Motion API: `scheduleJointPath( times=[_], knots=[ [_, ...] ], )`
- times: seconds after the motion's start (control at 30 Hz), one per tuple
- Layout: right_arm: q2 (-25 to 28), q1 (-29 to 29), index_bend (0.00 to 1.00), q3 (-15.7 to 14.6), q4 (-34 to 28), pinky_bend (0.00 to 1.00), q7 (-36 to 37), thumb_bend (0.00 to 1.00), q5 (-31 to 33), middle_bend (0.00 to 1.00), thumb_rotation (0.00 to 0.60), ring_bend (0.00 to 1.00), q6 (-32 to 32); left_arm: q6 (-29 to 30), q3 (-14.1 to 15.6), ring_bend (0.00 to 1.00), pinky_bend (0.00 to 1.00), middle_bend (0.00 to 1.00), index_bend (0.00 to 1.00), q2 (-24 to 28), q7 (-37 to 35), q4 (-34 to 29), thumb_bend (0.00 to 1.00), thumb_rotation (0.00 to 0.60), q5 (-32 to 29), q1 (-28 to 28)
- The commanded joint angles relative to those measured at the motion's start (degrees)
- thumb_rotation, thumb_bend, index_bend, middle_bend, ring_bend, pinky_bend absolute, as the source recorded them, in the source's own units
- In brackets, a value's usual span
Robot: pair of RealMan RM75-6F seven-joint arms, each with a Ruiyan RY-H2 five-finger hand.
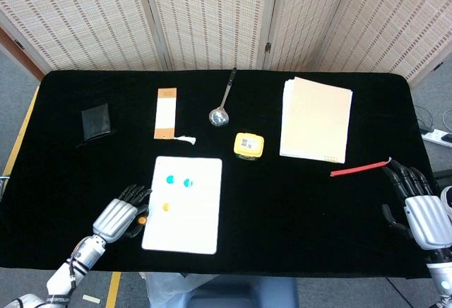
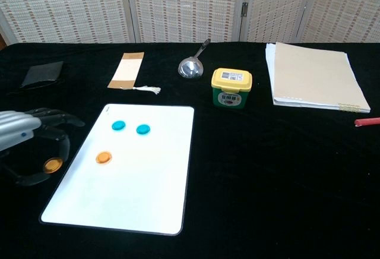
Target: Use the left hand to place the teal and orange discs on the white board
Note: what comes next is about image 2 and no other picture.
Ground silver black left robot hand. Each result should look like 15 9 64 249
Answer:
0 107 86 187

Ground orange round disc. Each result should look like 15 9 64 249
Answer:
43 157 64 175
95 151 112 165

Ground white rectangular board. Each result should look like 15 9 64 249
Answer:
39 103 195 236

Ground brown white bookmark with tassel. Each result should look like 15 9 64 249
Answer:
107 52 162 95

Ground woven folding screen panel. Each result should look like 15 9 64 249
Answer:
124 0 247 43
239 0 315 43
0 0 133 46
296 0 380 45

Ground yellow lid green jar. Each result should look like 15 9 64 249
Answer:
211 67 254 110

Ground black velvet tablecloth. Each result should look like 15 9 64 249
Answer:
0 42 380 259

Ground kraft cover notebook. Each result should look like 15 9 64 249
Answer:
265 42 372 114

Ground red pen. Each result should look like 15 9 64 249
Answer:
354 117 380 128

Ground black pouch with strap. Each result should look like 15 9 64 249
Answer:
6 61 68 96

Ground metal ladle black handle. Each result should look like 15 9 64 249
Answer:
178 38 211 79

